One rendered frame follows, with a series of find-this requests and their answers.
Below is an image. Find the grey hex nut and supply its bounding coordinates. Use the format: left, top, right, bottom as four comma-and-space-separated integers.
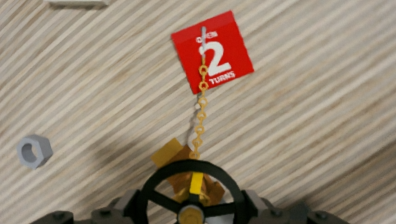
16, 132, 53, 168

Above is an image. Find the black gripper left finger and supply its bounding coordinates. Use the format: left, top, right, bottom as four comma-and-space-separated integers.
29, 189, 140, 224

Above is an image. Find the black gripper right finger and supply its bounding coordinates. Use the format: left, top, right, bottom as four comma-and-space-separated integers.
241, 190, 350, 224

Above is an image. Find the red square tag with gold chain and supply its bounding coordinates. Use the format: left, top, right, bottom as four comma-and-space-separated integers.
172, 10, 256, 159

